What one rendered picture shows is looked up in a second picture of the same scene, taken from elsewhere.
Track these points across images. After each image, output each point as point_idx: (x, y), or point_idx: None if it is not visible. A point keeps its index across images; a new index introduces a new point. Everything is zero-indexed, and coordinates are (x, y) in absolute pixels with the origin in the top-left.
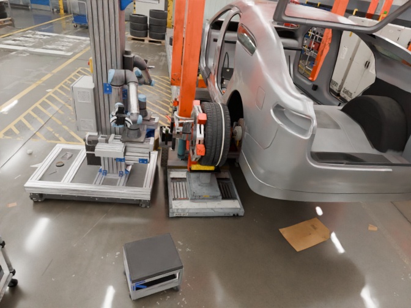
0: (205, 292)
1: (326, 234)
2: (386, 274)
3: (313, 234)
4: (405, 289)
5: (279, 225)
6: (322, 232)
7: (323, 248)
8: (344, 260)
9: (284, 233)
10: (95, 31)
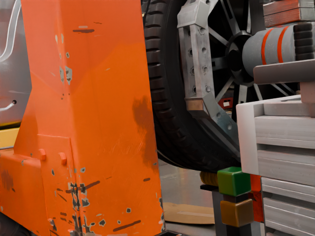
0: None
1: (167, 204)
2: (187, 182)
3: (179, 210)
4: (197, 176)
5: (196, 231)
6: (165, 207)
7: (198, 203)
8: (201, 194)
9: (214, 221)
10: None
